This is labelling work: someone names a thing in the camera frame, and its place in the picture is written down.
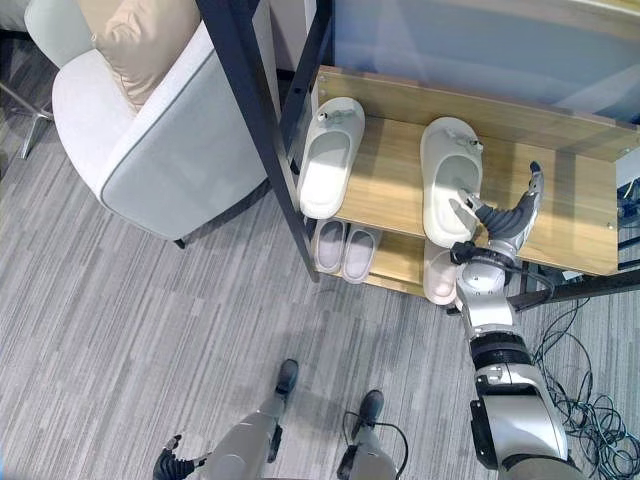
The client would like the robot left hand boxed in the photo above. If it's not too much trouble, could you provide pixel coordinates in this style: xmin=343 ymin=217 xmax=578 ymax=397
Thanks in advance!
xmin=152 ymin=434 xmax=211 ymax=480

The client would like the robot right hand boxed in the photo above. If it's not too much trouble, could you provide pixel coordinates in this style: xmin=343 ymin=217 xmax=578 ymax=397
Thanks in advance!
xmin=448 ymin=160 xmax=545 ymax=252

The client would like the white slipper with charm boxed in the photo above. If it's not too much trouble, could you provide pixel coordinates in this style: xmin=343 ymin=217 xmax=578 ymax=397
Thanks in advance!
xmin=298 ymin=97 xmax=366 ymax=220
xmin=418 ymin=116 xmax=485 ymax=247

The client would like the pale pink slipper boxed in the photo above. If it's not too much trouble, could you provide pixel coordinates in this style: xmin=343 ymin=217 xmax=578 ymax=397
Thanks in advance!
xmin=422 ymin=239 xmax=464 ymax=306

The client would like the lilac fabric slipper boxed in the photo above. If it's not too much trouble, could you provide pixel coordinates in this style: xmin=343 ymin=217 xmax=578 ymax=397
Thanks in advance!
xmin=313 ymin=219 xmax=350 ymax=275
xmin=341 ymin=225 xmax=378 ymax=285

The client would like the silver robot right leg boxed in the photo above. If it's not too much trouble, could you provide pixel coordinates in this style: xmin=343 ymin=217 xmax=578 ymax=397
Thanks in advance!
xmin=336 ymin=389 xmax=401 ymax=480

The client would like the light grey armchair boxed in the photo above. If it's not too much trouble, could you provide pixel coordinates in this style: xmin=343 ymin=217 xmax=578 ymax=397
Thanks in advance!
xmin=23 ymin=0 xmax=274 ymax=250

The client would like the metal chair base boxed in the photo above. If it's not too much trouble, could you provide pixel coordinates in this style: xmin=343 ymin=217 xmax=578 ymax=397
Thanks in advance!
xmin=0 ymin=79 xmax=56 ymax=161

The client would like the beige cushion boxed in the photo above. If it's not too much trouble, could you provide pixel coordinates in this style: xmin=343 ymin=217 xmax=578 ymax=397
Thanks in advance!
xmin=79 ymin=0 xmax=202 ymax=119

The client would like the wooden shoe rack black frame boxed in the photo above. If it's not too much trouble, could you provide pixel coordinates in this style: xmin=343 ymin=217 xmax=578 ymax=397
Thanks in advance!
xmin=196 ymin=0 xmax=640 ymax=312

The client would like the black floor cable tangle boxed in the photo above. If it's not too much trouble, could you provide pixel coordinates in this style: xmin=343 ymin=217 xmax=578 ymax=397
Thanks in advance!
xmin=528 ymin=293 xmax=640 ymax=480

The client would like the black cable on robot leg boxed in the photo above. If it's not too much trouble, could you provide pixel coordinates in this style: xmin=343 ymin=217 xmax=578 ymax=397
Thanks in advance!
xmin=343 ymin=411 xmax=410 ymax=480

